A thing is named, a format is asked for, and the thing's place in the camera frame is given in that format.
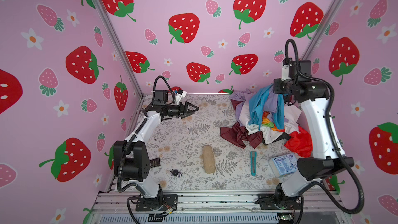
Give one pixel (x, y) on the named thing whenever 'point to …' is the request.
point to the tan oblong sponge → (209, 162)
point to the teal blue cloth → (255, 101)
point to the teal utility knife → (253, 163)
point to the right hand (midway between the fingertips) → (279, 81)
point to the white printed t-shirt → (268, 128)
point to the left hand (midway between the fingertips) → (196, 111)
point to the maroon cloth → (239, 134)
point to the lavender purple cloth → (270, 104)
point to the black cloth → (284, 135)
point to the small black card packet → (155, 163)
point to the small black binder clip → (174, 172)
